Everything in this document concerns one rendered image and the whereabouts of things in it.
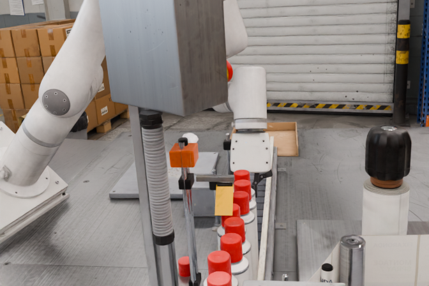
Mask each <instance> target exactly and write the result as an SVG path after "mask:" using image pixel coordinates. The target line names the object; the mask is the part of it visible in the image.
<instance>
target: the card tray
mask: <svg viewBox="0 0 429 286"><path fill-rule="evenodd" d="M263 131H266V133H268V135H269V141H270V137H274V146H276V147H277V156H298V140H297V123H296V122H281V123H267V129H263ZM236 132H238V130H237V129H235V128H234V127H233V130H232V133H231V136H230V139H232V134H233V133H236Z"/></svg>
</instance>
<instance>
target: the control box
mask: <svg viewBox="0 0 429 286"><path fill-rule="evenodd" d="M99 5H100V15H101V20H102V30H103V39H104V45H105V55H106V60H107V69H108V75H109V84H110V94H111V100H112V101H113V102H116V103H122V104H125V105H131V106H135V107H141V108H145V109H150V110H156V111H160V112H165V113H169V114H175V115H179V116H187V115H190V114H193V113H196V112H199V111H201V110H205V109H208V108H211V107H215V106H217V105H221V104H223V103H226V102H228V97H229V92H228V79H229V74H228V69H227V58H226V46H225V23H224V11H223V0H99Z"/></svg>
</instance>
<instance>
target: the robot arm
mask: <svg viewBox="0 0 429 286"><path fill-rule="evenodd" d="M223 11H224V23H225V46H226V58H227V59H228V58H230V57H232V56H235V55H236V54H238V53H240V52H242V51H243V50H244V49H245V48H246V47H247V45H248V35H247V32H246V28H245V25H244V22H243V19H242V16H241V12H240V10H239V6H238V4H237V1H236V0H223ZM104 57H105V45H104V39H103V30H102V20H101V15H100V5H99V0H83V2H82V5H81V7H80V10H79V13H78V15H77V18H76V21H75V23H74V25H73V27H72V29H71V31H70V33H69V35H68V37H67V39H66V41H65V42H64V44H63V46H62V47H61V49H60V51H59V52H58V54H57V56H56V58H55V59H54V61H53V62H52V64H51V65H50V68H49V69H48V71H47V72H46V74H45V76H44V78H43V80H42V82H41V84H40V88H39V98H38V99H37V100H36V102H35V103H34V105H33V106H32V107H31V109H30V111H29V112H28V114H27V116H26V117H25V119H24V121H23V122H22V124H21V125H20V128H19V129H18V131H17V133H16V134H15V136H14V138H13V140H12V141H11V143H10V145H9V146H8V147H1V148H0V191H1V192H3V193H5V194H7V195H10V196H12V197H16V198H22V199H29V198H33V197H36V196H39V195H40V194H42V193H43V192H44V191H45V190H46V189H47V187H48V185H49V182H50V175H49V171H48V169H47V165H48V164H49V162H50V161H51V159H52V158H53V156H54V155H55V153H56V151H57V150H58V149H59V147H60V145H61V144H62V143H63V141H64V139H65V138H66V136H67V135H68V134H69V132H70V130H71V129H72V128H73V126H74V125H75V123H76V122H77V121H78V119H79V117H80V116H81V115H82V113H83V112H84V111H85V109H86V108H87V106H88V105H89V104H90V102H91V101H92V99H93V98H94V96H95V95H96V94H97V92H98V90H99V89H100V87H101V85H102V82H103V69H102V66H101V63H102V61H103V59H104ZM228 92H229V97H228V102H226V103H223V104H221V105H217V106H215V107H213V109H214V110H215V111H217V112H222V113H226V112H233V113H234V122H232V127H234V128H235V129H237V130H238V132H236V133H233V134H232V140H231V148H230V169H231V172H230V175H234V172H235V171H237V170H248V171H249V172H250V173H255V174H254V179H253V183H252V185H251V188H252V189H253V190H255V198H257V197H258V190H257V185H258V184H259V183H260V182H261V181H262V180H263V179H264V178H267V177H271V176H272V175H273V173H272V170H271V147H270V141H269V135H268V133H266V131H263V129H267V99H266V69H265V68H262V67H258V66H244V67H239V68H236V69H234V70H233V81H232V83H228ZM263 172H266V173H264V174H261V175H260V173H263Z"/></svg>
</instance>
